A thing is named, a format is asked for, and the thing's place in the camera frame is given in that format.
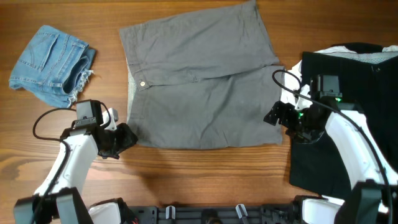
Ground grey cotton shorts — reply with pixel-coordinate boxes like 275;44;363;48
119;1;282;149

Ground folded blue denim shorts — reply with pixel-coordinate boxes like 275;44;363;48
9;25;96;108

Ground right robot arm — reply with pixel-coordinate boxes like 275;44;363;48
264;97;397;223

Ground black shorts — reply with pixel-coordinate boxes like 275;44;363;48
289;43;397;199

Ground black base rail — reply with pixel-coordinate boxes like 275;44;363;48
130;204;301;224

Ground white garment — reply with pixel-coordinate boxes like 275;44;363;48
280;45;397;111

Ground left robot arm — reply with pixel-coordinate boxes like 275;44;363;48
14;123;139;223

